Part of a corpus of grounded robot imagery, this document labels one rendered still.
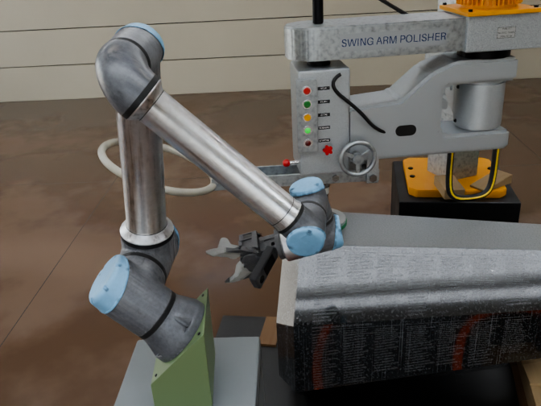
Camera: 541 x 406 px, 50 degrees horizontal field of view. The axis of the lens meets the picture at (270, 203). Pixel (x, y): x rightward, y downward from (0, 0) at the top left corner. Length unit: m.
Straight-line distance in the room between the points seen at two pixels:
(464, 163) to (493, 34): 1.04
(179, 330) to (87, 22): 7.49
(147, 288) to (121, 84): 0.56
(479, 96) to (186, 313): 1.46
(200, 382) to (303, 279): 0.90
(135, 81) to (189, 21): 7.23
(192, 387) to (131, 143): 0.67
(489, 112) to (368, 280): 0.82
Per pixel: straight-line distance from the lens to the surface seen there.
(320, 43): 2.19
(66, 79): 9.08
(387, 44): 2.25
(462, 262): 2.45
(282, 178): 2.36
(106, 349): 3.41
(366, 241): 2.47
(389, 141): 2.36
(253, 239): 1.61
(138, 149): 1.48
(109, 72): 1.29
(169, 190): 2.17
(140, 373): 1.84
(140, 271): 1.59
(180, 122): 1.28
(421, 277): 2.41
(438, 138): 2.43
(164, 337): 1.59
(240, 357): 1.83
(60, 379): 3.30
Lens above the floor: 2.01
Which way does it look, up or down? 25 degrees down
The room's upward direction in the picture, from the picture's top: 3 degrees counter-clockwise
